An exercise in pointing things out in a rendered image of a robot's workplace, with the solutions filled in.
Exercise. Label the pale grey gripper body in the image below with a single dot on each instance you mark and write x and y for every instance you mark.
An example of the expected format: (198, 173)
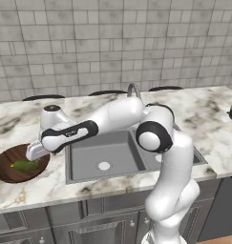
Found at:
(34, 152)

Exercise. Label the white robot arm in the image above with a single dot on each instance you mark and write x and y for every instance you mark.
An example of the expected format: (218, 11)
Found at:
(116, 112)

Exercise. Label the green cucumber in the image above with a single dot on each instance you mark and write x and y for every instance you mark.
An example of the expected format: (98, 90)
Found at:
(25, 165)

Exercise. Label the brown wooden bowl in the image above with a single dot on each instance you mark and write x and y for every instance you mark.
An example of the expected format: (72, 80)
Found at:
(6, 173)

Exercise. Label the grey steel sink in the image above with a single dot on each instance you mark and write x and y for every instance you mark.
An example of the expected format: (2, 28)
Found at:
(101, 149)

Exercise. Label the grey cupboard door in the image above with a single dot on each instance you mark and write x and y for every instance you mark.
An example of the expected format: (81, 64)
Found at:
(22, 238)
(197, 219)
(95, 230)

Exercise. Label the black stool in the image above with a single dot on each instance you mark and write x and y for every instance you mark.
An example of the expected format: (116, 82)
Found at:
(108, 92)
(165, 88)
(42, 97)

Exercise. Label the grey drawer front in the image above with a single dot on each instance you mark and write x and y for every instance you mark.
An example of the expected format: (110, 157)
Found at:
(7, 222)

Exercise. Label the white round knob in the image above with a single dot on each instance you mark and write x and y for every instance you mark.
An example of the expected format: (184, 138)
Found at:
(132, 223)
(41, 240)
(146, 220)

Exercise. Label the grey false drawer panel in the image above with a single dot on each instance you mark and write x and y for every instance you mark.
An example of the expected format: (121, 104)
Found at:
(120, 201)

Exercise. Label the grey curved tap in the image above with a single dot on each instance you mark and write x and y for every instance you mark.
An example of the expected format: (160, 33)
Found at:
(133, 86)

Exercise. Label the dark grey dishwasher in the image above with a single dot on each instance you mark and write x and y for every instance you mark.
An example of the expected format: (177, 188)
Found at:
(221, 209)

